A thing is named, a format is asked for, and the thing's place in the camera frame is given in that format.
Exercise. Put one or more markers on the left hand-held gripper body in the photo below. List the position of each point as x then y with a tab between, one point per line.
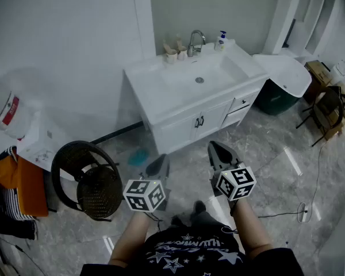
143	194

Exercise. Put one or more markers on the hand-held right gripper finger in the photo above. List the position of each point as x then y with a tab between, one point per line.
213	158
231	153

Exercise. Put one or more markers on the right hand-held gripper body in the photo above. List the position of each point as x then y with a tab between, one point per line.
235	184

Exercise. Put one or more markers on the white cup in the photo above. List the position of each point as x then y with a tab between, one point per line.
171	58
182	55

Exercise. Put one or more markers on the beige toothbrush packet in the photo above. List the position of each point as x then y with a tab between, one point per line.
167	48
179	43

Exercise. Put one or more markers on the person's left forearm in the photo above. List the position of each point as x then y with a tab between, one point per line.
129	237

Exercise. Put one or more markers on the person's right forearm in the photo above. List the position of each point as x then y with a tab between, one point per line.
251	229

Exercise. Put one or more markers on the teal cloth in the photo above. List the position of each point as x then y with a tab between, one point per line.
138	157

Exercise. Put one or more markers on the black wicker chair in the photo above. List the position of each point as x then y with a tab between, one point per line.
99	191

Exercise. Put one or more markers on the black floor bar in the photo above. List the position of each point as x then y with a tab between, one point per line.
118	131

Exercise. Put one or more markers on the person's legs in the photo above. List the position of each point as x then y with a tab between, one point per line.
201	217

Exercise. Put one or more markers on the dark green bin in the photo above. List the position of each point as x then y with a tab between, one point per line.
273	99

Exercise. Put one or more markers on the white washbasin cabinet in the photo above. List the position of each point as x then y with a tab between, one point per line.
172	96

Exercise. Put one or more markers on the white power strip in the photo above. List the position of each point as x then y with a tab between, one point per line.
303	211

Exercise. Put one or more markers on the black star-print shirt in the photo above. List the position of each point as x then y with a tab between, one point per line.
189	254

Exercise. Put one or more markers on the metal sink drain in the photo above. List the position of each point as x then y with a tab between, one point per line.
199	80

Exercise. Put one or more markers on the white oval basin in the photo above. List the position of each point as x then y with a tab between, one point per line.
287	73

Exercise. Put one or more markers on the white blue-pump soap bottle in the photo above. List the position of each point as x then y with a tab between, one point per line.
220	43

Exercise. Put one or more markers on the orange cloth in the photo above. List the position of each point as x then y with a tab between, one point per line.
31	188

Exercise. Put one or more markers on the white rectangular box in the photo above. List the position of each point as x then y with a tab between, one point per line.
40	142

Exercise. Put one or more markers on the chrome faucet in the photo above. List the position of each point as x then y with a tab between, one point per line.
193	39

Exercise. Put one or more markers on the cardboard box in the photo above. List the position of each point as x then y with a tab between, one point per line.
319	70

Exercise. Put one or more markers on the white appliance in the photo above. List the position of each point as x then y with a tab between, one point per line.
337	72

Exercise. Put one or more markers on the black white striped cloth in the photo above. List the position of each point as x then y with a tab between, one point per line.
8	200

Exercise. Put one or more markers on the clear bag with red label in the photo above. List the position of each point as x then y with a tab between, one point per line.
5	105

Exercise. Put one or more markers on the white shelf unit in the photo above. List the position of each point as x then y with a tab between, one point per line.
304	10

